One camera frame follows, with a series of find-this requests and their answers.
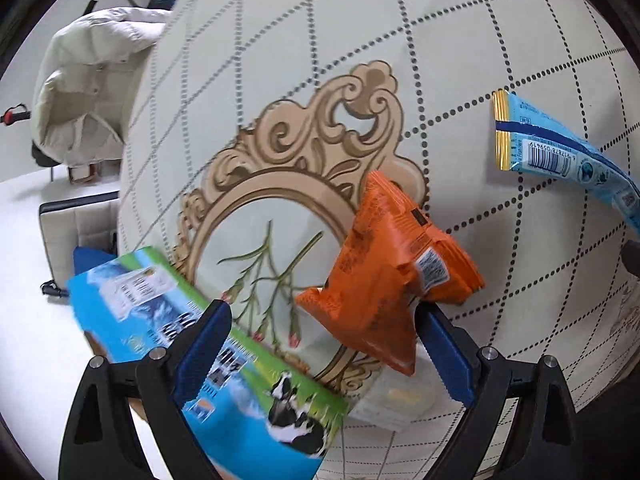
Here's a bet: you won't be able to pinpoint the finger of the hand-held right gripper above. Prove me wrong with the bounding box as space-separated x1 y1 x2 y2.
620 240 640 278

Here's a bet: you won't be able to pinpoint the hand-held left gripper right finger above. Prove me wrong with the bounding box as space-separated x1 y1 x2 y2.
414 303 577 480

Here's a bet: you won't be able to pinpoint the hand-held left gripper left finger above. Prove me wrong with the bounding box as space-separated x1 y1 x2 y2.
58 299 234 480

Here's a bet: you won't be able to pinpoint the blue milk carton box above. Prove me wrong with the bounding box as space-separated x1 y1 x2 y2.
66 246 350 480

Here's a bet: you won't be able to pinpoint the orange snack packet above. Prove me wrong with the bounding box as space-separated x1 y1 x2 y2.
294 170 486 376

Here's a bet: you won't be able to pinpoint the light blue snack packet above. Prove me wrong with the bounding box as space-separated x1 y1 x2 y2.
492 90 640 235

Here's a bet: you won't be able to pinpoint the white padded chair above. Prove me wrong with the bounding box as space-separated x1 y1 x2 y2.
39 191 121 283

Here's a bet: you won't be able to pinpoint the patterned round tablecloth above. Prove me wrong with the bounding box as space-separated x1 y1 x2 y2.
116 0 640 480

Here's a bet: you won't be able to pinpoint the cream puffer jacket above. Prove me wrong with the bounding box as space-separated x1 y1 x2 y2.
31 6 173 166

